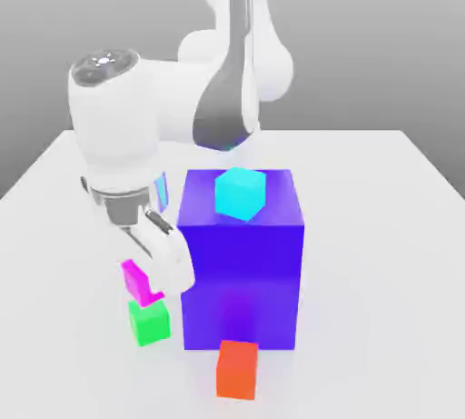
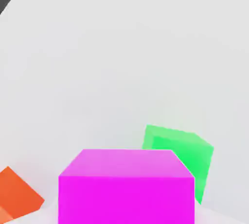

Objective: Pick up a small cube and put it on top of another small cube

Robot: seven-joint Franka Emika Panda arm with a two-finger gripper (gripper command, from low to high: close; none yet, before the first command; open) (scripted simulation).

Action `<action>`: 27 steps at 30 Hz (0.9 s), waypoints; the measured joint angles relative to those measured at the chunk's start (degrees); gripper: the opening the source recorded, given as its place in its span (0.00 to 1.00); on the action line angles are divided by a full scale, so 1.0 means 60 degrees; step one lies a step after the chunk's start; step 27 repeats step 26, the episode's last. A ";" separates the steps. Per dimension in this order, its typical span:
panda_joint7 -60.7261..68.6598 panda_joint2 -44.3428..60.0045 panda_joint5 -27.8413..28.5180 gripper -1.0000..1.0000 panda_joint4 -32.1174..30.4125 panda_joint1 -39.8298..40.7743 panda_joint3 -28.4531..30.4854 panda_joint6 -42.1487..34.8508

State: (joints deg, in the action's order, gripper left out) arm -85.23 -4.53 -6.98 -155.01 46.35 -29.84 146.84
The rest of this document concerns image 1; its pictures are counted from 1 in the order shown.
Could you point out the small green cube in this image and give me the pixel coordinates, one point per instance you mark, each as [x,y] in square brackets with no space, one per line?
[150,324]

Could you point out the small magenta cube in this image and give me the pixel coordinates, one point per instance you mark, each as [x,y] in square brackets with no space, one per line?
[134,281]

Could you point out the small cyan cube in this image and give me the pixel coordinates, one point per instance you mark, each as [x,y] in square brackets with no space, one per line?
[238,193]

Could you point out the large blue box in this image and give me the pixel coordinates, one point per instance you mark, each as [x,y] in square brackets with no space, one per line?
[241,281]

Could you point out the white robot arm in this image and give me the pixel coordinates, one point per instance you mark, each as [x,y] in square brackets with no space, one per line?
[120,117]

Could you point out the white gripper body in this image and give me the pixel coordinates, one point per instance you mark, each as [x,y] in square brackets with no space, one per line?
[168,255]

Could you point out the small orange cube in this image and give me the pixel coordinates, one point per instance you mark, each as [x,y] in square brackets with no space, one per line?
[237,370]

